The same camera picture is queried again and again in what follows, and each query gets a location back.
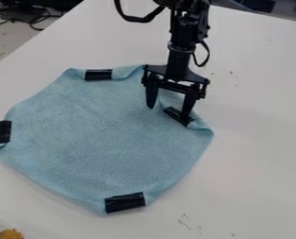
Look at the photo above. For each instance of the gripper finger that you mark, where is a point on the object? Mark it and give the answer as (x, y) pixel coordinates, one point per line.
(151, 95)
(189, 104)

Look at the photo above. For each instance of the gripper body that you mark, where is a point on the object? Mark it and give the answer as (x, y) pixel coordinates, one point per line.
(177, 73)

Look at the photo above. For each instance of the light blue cloth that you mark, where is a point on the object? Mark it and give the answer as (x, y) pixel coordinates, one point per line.
(96, 137)

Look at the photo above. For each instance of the yellow toy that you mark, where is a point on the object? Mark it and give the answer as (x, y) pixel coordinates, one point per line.
(11, 234)

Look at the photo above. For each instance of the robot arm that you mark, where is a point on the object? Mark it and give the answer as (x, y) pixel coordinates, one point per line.
(188, 28)

